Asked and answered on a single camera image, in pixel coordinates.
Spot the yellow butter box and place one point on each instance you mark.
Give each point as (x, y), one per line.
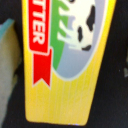
(64, 42)

